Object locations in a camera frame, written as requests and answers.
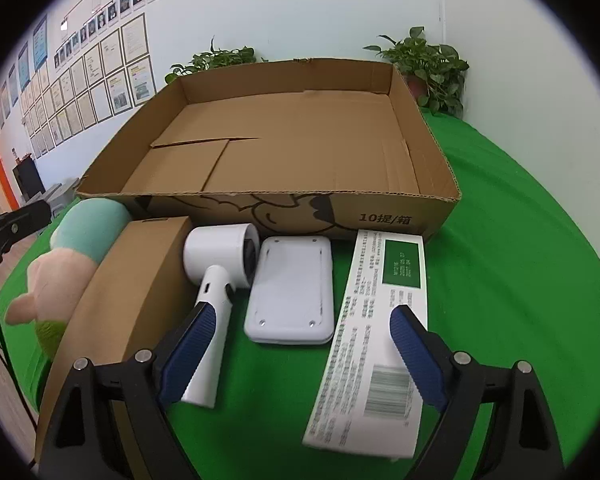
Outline black monitor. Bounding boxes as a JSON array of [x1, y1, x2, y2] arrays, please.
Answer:
[[12, 157, 46, 201]]

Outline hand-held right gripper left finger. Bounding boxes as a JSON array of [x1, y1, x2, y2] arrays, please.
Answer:
[[39, 302, 218, 480]]

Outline pink and teal plush toy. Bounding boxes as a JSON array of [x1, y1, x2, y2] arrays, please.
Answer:
[[5, 197, 133, 358]]

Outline potted green plant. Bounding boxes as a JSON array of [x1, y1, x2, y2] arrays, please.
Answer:
[[363, 26, 471, 120], [164, 36, 270, 86]]

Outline large cardboard tray box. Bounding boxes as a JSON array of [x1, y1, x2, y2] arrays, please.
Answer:
[[75, 57, 463, 243]]

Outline white and green printed box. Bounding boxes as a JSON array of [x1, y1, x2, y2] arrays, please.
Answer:
[[301, 229, 428, 463]]

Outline grey cabinet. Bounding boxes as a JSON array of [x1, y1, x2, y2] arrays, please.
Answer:
[[45, 177, 81, 221]]

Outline black cable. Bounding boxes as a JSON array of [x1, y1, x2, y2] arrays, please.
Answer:
[[0, 260, 38, 466]]

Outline white rounded device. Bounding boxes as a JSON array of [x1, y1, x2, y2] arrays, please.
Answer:
[[243, 235, 336, 346]]

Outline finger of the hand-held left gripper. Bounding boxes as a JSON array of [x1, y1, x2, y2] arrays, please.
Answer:
[[0, 199, 52, 248]]

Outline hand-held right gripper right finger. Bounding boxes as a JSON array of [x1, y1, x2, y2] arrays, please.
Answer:
[[389, 304, 566, 480]]

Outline small blue wall poster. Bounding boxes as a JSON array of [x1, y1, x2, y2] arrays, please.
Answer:
[[17, 42, 30, 88]]

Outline large blue wall poster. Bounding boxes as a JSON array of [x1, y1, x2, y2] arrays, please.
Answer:
[[32, 12, 48, 71]]

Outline green tablecloth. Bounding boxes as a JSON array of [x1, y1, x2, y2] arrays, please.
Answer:
[[0, 110, 600, 480]]

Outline long brown cardboard box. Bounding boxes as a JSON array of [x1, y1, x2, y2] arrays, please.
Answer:
[[34, 216, 201, 463]]

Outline white hair dryer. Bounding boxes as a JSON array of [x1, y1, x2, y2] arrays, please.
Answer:
[[180, 223, 262, 407]]

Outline wall of framed certificates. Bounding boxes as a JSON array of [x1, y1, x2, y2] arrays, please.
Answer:
[[0, 10, 156, 161]]

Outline row of portrait photos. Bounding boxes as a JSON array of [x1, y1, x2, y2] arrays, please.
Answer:
[[55, 0, 266, 68]]

